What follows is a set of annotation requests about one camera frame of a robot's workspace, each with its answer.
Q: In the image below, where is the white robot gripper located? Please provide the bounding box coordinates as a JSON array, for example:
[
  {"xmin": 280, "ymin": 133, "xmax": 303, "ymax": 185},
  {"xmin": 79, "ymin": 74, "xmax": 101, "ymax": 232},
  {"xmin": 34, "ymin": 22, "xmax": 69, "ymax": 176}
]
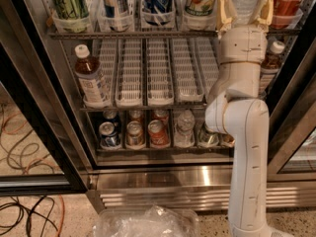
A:
[{"xmin": 216, "ymin": 0, "xmax": 274, "ymax": 64}]

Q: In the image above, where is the clear water bottle top shelf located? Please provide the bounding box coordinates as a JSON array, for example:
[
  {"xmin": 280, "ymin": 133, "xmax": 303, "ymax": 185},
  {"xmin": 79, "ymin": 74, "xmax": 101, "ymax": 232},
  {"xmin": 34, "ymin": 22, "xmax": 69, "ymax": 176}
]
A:
[{"xmin": 228, "ymin": 0, "xmax": 268, "ymax": 27}]

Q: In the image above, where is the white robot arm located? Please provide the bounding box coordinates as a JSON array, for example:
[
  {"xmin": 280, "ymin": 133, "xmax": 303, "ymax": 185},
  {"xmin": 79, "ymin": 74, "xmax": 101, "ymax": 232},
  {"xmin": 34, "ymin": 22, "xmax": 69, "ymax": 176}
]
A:
[{"xmin": 205, "ymin": 0, "xmax": 294, "ymax": 237}]

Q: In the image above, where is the white shelf glide tray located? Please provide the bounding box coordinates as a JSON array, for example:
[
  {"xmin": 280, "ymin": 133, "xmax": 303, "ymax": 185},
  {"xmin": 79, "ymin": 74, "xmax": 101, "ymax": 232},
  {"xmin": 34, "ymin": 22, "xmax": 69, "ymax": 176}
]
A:
[
  {"xmin": 146, "ymin": 39, "xmax": 174, "ymax": 106},
  {"xmin": 195, "ymin": 38, "xmax": 219, "ymax": 97},
  {"xmin": 170, "ymin": 39, "xmax": 204, "ymax": 102},
  {"xmin": 115, "ymin": 39, "xmax": 143, "ymax": 108}
]

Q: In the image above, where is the right brown tea bottle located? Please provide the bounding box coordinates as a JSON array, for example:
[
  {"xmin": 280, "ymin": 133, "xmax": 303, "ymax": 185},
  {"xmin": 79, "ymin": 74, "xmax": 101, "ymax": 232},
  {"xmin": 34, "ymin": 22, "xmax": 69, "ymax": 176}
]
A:
[{"xmin": 259, "ymin": 40, "xmax": 285, "ymax": 94}]

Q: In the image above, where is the brown tea bottle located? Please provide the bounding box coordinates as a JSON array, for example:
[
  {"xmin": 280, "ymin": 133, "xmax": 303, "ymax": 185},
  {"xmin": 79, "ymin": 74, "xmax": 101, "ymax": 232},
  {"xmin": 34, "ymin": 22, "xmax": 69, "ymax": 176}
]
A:
[
  {"xmin": 75, "ymin": 44, "xmax": 109, "ymax": 108},
  {"xmin": 259, "ymin": 40, "xmax": 285, "ymax": 94}
]

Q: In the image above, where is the right glass fridge door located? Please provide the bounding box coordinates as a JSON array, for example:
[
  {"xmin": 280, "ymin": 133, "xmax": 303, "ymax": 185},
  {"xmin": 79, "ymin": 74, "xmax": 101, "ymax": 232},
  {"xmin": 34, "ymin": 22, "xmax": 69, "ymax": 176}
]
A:
[{"xmin": 268, "ymin": 44, "xmax": 316, "ymax": 182}]

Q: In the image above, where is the glass fridge door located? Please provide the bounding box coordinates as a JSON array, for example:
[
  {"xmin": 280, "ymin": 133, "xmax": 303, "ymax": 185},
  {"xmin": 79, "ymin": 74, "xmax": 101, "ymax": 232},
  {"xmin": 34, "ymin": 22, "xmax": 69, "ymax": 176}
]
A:
[
  {"xmin": 0, "ymin": 34, "xmax": 89, "ymax": 196},
  {"xmin": 268, "ymin": 44, "xmax": 316, "ymax": 182}
]

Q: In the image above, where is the small clear water bottle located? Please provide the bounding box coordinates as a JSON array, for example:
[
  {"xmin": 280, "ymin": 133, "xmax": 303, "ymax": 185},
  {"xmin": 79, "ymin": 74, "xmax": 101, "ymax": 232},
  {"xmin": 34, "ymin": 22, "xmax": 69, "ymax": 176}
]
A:
[{"xmin": 174, "ymin": 110, "xmax": 196, "ymax": 148}]

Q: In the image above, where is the left brown tea bottle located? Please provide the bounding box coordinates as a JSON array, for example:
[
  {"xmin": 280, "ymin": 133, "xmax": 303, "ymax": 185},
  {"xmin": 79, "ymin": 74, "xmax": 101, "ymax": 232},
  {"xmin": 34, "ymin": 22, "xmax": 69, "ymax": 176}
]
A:
[{"xmin": 75, "ymin": 44, "xmax": 109, "ymax": 108}]

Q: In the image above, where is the steel fridge base grille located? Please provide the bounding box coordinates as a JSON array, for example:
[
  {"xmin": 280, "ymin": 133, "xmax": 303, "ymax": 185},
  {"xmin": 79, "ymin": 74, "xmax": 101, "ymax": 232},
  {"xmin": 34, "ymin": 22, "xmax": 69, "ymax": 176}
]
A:
[{"xmin": 87, "ymin": 165, "xmax": 316, "ymax": 211}]

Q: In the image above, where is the left glass fridge door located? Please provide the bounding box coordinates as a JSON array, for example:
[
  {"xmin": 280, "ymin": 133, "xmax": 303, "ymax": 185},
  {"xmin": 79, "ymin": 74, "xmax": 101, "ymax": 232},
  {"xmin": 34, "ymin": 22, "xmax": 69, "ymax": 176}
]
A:
[{"xmin": 0, "ymin": 34, "xmax": 89, "ymax": 196}]

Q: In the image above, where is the red Coca-Cola can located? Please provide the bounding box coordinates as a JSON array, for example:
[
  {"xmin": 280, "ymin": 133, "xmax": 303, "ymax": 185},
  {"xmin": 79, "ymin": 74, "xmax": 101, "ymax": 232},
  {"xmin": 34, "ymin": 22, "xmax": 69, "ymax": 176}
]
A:
[{"xmin": 271, "ymin": 0, "xmax": 302, "ymax": 29}]

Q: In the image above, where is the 7UP can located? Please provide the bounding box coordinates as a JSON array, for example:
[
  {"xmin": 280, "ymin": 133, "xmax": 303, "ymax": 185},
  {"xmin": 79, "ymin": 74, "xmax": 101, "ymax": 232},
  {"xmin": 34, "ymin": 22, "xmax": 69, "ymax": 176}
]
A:
[{"xmin": 183, "ymin": 0, "xmax": 219, "ymax": 18}]

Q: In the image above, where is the bronze front can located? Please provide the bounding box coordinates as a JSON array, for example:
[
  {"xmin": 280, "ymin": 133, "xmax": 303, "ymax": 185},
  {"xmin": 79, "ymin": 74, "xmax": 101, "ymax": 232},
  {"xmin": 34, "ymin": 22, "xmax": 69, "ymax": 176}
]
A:
[{"xmin": 220, "ymin": 134, "xmax": 235, "ymax": 147}]

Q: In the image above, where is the silver green front can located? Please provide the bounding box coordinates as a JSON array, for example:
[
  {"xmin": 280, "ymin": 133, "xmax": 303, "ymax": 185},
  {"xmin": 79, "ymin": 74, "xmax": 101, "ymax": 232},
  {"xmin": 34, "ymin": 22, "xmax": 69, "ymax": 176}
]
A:
[{"xmin": 198, "ymin": 123, "xmax": 219, "ymax": 148}]

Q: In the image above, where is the red rear soda can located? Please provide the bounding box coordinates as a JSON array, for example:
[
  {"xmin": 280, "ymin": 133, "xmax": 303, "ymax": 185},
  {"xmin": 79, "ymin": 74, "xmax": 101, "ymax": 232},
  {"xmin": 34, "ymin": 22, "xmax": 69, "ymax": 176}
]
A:
[{"xmin": 152, "ymin": 110, "xmax": 169, "ymax": 123}]

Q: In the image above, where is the red soda can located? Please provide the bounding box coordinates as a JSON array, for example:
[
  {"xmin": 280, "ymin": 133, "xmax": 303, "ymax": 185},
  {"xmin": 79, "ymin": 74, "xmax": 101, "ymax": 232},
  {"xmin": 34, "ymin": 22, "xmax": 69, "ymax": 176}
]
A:
[
  {"xmin": 152, "ymin": 110, "xmax": 169, "ymax": 123},
  {"xmin": 148, "ymin": 119, "xmax": 170, "ymax": 147}
]

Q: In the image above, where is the red front soda can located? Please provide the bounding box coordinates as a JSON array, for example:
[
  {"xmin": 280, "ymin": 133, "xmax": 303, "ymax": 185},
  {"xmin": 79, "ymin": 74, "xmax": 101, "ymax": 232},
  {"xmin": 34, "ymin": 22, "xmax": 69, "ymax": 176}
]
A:
[{"xmin": 148, "ymin": 119, "xmax": 170, "ymax": 147}]

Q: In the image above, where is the gold rear soda can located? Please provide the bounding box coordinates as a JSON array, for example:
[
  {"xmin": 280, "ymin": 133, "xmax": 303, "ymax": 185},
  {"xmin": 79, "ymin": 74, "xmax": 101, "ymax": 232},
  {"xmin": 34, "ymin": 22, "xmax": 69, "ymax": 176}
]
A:
[{"xmin": 128, "ymin": 110, "xmax": 144, "ymax": 122}]

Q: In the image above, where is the blue rear soda can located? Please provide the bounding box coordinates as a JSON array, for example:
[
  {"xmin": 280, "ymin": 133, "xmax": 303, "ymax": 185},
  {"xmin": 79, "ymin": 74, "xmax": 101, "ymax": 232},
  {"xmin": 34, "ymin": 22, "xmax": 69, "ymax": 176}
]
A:
[{"xmin": 103, "ymin": 110, "xmax": 120, "ymax": 123}]

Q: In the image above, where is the blue soda can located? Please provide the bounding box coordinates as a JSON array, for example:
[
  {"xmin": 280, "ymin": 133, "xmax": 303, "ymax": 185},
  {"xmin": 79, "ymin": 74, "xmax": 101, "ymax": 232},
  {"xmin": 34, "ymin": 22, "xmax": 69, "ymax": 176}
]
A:
[
  {"xmin": 99, "ymin": 121, "xmax": 120, "ymax": 148},
  {"xmin": 103, "ymin": 110, "xmax": 120, "ymax": 123}
]

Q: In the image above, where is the blue front soda can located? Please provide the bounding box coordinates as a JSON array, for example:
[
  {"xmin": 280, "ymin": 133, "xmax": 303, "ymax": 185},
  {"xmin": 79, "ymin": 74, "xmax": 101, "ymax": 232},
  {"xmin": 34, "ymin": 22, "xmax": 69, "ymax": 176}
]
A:
[{"xmin": 99, "ymin": 121, "xmax": 120, "ymax": 148}]

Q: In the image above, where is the clear plastic bin with bag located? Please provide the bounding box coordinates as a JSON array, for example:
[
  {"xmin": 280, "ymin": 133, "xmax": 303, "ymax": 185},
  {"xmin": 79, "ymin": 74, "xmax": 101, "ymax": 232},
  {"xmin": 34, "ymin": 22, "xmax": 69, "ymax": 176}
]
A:
[{"xmin": 93, "ymin": 205, "xmax": 200, "ymax": 237}]

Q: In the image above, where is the top wire fridge shelf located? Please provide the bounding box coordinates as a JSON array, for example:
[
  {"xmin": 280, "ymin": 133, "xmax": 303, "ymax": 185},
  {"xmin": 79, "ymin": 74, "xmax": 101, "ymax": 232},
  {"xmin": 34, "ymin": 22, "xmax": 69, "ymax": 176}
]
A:
[{"xmin": 48, "ymin": 29, "xmax": 301, "ymax": 40}]

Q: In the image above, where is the wire fridge shelf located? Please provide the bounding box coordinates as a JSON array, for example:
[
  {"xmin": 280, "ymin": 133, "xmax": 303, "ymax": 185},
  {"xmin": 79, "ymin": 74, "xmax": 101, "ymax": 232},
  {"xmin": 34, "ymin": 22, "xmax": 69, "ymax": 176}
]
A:
[
  {"xmin": 79, "ymin": 102, "xmax": 206, "ymax": 112},
  {"xmin": 48, "ymin": 29, "xmax": 301, "ymax": 40}
]

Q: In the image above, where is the middle wire fridge shelf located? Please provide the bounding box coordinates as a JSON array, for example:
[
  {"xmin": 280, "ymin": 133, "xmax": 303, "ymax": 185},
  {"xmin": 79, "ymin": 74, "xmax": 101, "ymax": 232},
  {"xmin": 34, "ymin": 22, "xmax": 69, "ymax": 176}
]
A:
[{"xmin": 79, "ymin": 102, "xmax": 206, "ymax": 112}]

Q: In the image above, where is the orange floor cable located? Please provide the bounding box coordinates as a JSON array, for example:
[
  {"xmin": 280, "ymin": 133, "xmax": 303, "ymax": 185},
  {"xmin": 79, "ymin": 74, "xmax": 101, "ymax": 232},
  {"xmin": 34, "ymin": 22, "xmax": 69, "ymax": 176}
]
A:
[{"xmin": 55, "ymin": 195, "xmax": 66, "ymax": 237}]

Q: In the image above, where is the black floor cable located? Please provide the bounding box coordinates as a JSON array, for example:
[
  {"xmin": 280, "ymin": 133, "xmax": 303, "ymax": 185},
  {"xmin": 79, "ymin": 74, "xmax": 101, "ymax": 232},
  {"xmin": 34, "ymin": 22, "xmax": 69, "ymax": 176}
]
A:
[{"xmin": 0, "ymin": 195, "xmax": 59, "ymax": 237}]

